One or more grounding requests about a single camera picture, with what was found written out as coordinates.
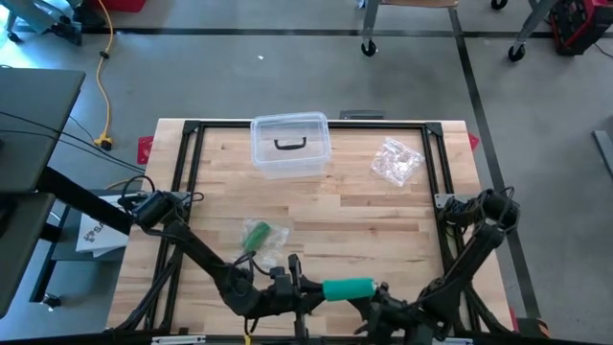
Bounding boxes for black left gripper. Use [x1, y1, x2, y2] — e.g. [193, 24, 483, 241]
[265, 253, 328, 345]

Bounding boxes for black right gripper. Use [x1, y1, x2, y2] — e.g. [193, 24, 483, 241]
[352, 282, 435, 345]

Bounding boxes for teal elastic bandage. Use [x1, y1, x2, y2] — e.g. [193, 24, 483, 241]
[322, 276, 377, 303]

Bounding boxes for clear plastic bag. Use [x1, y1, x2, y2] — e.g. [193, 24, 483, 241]
[234, 218, 291, 270]
[371, 137, 426, 188]

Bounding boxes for dark green elastic bandage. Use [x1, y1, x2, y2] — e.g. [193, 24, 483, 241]
[242, 220, 272, 253]

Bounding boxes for clear plastic storage box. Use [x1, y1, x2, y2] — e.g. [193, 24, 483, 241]
[249, 111, 333, 181]

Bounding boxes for black box handle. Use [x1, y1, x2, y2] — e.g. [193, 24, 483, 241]
[273, 136, 308, 151]

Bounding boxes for clear plastic box lid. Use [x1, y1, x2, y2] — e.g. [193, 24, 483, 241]
[249, 111, 333, 168]

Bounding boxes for white printed cardboard sign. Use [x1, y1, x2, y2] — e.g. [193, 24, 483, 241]
[75, 194, 133, 259]

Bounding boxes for grey cart leg with caster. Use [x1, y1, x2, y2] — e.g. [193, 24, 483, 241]
[359, 0, 383, 58]
[507, 0, 559, 63]

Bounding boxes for black desk support beam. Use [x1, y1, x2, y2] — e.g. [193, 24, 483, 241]
[35, 166, 135, 236]

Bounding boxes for small black caster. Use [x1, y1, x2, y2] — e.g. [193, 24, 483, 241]
[40, 292, 63, 311]

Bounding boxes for grey metal bar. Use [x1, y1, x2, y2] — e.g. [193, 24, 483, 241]
[592, 128, 613, 181]

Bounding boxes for dark grey desk top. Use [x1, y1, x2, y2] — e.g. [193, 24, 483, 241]
[0, 66, 86, 196]
[0, 191, 57, 318]

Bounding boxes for red plastic bin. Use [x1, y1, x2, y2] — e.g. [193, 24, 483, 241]
[88, 0, 148, 13]

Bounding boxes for red and black crate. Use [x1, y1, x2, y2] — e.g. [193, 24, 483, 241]
[548, 0, 613, 58]

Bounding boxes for black office chair base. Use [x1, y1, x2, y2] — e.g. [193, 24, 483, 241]
[4, 0, 106, 47]

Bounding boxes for grey metal bracket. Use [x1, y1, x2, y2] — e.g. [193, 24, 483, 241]
[338, 109, 386, 121]

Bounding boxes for yellow extension cable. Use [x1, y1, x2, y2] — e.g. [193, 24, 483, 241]
[94, 0, 116, 152]

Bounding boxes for thin black cable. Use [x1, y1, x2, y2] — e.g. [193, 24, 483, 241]
[0, 127, 148, 175]
[0, 110, 148, 172]

